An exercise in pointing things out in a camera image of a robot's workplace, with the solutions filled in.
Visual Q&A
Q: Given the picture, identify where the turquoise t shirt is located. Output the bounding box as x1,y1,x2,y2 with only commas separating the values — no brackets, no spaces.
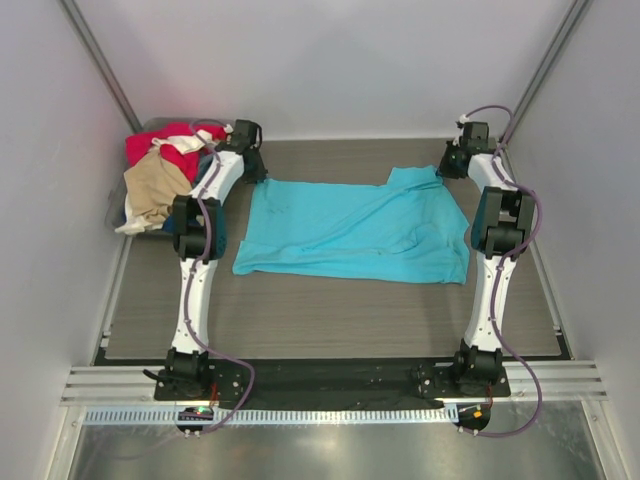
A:
232,166,470,284

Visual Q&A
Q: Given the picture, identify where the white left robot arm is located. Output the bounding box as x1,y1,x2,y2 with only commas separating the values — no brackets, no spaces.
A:
154,119,267,400

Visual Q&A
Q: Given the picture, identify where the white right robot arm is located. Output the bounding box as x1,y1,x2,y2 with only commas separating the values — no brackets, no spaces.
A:
434,115,536,397

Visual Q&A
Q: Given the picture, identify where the grey blue t shirt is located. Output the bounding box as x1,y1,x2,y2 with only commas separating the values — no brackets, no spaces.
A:
193,153,219,193

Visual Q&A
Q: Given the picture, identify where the white t shirt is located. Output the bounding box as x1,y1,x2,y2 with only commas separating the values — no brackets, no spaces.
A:
113,128,221,236

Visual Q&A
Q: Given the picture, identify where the dark blue t shirt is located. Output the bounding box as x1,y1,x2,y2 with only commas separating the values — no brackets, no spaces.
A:
160,215,175,235

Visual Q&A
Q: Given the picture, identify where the red t shirt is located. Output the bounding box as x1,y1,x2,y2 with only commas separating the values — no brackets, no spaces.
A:
125,122,232,184

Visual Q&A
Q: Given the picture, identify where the grey plastic bin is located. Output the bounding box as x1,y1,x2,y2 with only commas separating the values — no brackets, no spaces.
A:
103,116,236,240

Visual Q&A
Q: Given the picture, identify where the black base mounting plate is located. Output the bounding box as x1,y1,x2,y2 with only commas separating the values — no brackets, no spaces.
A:
143,355,511,411

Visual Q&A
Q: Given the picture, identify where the right aluminium frame post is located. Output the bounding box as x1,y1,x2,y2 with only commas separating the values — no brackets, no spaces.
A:
504,0,593,141

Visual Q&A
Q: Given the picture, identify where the aluminium frame post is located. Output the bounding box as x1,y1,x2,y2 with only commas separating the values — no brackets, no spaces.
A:
504,0,593,141
58,0,142,133

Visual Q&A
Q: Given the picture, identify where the left aluminium frame post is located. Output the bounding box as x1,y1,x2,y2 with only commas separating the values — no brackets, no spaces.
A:
58,0,142,133

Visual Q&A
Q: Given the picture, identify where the aluminium front rail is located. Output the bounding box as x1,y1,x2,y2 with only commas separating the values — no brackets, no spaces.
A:
60,360,608,406

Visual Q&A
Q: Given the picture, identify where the white slotted cable duct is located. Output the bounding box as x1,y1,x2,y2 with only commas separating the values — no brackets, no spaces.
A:
83,405,458,427

